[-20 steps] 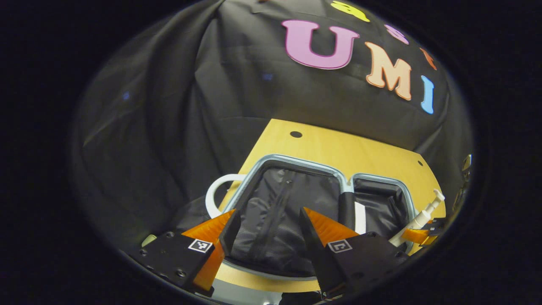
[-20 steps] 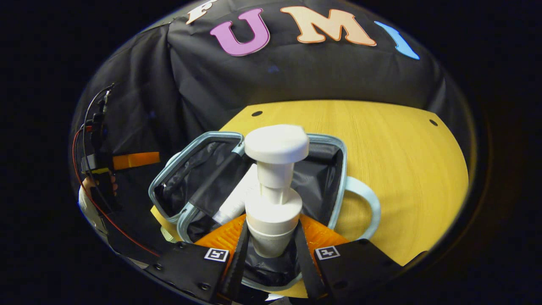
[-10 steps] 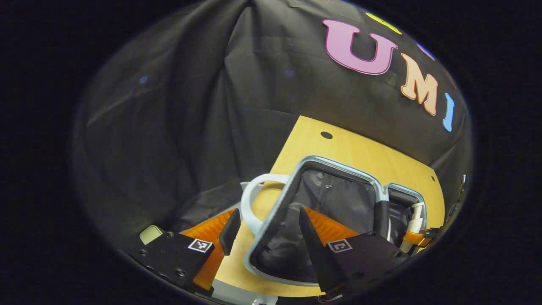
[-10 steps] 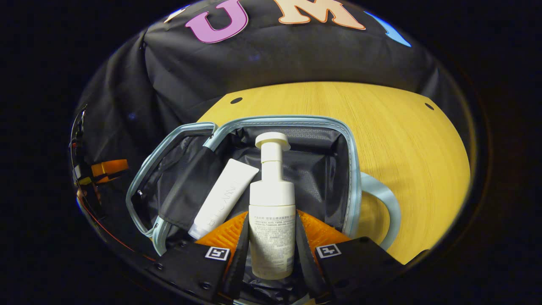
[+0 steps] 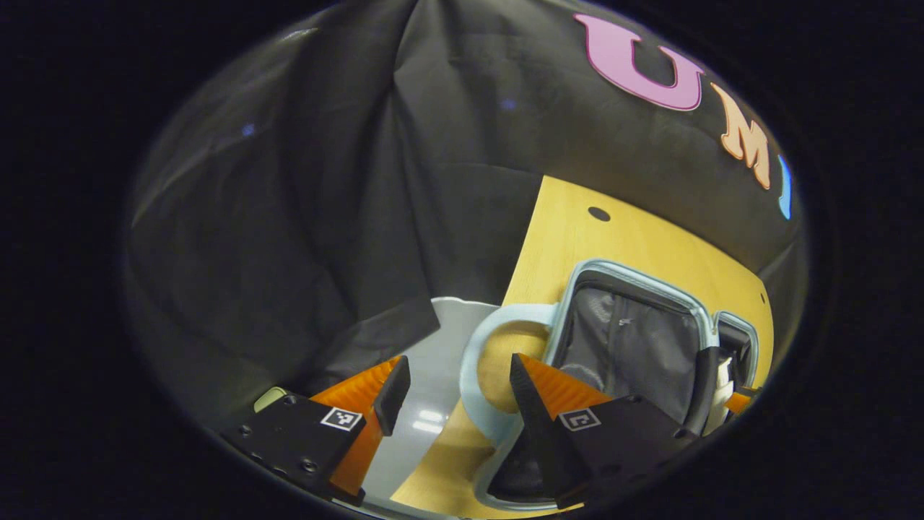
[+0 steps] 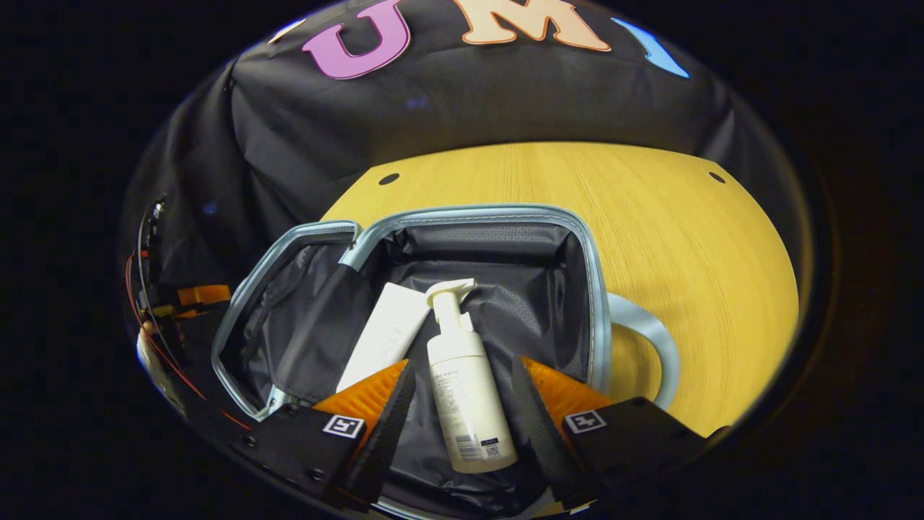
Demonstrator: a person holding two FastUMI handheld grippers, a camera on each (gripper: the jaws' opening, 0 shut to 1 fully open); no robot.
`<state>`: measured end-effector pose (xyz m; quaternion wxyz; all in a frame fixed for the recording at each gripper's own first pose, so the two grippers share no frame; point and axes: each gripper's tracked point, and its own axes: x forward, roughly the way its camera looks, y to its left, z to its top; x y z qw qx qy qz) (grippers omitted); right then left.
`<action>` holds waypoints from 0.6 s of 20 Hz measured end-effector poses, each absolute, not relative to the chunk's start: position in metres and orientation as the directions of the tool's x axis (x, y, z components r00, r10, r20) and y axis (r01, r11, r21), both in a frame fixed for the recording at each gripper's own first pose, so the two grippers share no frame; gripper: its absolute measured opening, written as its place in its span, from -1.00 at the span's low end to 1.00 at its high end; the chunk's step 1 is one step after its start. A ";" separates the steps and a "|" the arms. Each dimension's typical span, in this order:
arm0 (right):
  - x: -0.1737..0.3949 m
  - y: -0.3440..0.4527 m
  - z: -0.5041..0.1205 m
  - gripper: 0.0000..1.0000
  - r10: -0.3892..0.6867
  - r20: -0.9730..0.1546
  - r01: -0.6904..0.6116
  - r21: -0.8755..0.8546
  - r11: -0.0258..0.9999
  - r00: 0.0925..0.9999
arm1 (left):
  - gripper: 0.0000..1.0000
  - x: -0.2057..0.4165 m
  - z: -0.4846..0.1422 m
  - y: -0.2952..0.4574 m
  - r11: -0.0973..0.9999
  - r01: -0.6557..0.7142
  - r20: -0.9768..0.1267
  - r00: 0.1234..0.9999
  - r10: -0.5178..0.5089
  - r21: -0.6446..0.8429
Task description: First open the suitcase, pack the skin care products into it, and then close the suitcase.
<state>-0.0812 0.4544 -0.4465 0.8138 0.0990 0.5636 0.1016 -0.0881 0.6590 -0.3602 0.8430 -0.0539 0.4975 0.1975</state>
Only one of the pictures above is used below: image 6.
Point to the black backdrop cloth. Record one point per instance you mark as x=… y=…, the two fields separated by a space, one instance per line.
x=462 y=115

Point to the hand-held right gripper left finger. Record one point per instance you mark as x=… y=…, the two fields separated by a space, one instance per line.
x=382 y=433

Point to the light blue suitcase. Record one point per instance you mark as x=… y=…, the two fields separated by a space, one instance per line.
x=505 y=267

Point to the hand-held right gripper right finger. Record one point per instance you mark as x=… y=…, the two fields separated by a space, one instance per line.
x=545 y=440

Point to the white skin care tube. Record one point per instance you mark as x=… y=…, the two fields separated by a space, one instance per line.
x=390 y=332

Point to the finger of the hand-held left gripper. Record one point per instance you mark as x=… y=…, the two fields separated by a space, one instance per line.
x=206 y=294
x=189 y=314

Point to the white pump bottle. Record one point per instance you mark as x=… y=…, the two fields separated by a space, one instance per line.
x=465 y=390

